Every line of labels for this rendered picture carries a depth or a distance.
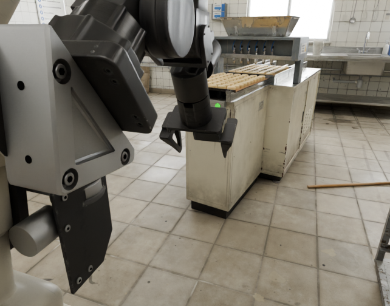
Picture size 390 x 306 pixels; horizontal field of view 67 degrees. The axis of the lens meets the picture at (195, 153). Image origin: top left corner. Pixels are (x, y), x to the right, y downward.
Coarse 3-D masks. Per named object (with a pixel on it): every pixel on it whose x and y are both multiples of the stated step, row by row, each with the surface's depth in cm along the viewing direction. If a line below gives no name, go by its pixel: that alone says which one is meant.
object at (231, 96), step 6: (294, 66) 295; (270, 78) 231; (258, 84) 208; (264, 84) 220; (228, 90) 168; (246, 90) 189; (252, 90) 199; (228, 96) 169; (234, 96) 174; (240, 96) 181; (228, 102) 170
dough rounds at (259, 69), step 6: (246, 66) 268; (252, 66) 275; (258, 66) 272; (264, 66) 270; (270, 66) 268; (276, 66) 268; (288, 66) 268; (240, 72) 236; (246, 72) 233; (252, 72) 231; (258, 72) 229; (264, 72) 232; (270, 72) 229; (276, 72) 238
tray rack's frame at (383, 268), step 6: (384, 258) 151; (378, 264) 147; (384, 264) 147; (378, 270) 143; (384, 270) 143; (378, 276) 141; (384, 276) 140; (378, 282) 140; (384, 282) 136; (384, 288) 133; (384, 294) 130; (384, 300) 128
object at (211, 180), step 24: (216, 96) 187; (264, 96) 222; (240, 120) 186; (264, 120) 235; (192, 144) 197; (216, 144) 187; (240, 144) 195; (192, 168) 203; (216, 168) 193; (240, 168) 204; (192, 192) 211; (216, 192) 200; (240, 192) 215
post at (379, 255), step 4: (388, 212) 142; (388, 216) 141; (388, 220) 141; (388, 224) 142; (384, 228) 145; (384, 232) 144; (384, 236) 144; (380, 240) 148; (384, 240) 145; (388, 240) 144; (380, 244) 147; (380, 252) 148; (384, 252) 147; (376, 256) 151; (380, 256) 149; (384, 256) 148; (380, 260) 150
